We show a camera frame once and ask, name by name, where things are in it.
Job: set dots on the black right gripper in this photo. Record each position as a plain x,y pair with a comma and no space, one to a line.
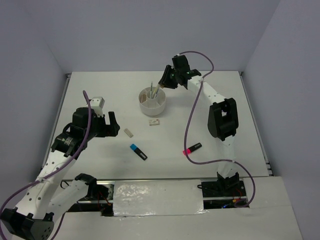
165,80

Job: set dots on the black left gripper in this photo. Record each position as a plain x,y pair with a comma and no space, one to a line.
110,130

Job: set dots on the beige eraser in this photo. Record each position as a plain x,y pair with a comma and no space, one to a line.
128,133

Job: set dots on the blue ballpoint pen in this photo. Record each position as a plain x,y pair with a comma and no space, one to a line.
155,92

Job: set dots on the green pen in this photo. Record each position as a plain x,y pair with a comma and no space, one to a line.
151,90

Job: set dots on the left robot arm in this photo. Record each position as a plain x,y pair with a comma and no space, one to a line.
34,217

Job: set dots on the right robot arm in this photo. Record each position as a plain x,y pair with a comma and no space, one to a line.
222,123

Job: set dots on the blue capped black highlighter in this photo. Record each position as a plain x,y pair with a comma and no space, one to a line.
138,151

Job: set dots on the white round divided organizer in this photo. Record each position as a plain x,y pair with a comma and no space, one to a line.
154,106

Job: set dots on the white boxed eraser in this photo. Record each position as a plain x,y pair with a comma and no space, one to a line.
154,122

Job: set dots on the silver foil covered plate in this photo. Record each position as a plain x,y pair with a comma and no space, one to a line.
157,198

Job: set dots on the pink capped black highlighter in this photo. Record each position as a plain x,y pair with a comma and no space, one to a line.
192,148

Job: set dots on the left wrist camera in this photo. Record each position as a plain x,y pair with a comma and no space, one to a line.
97,104

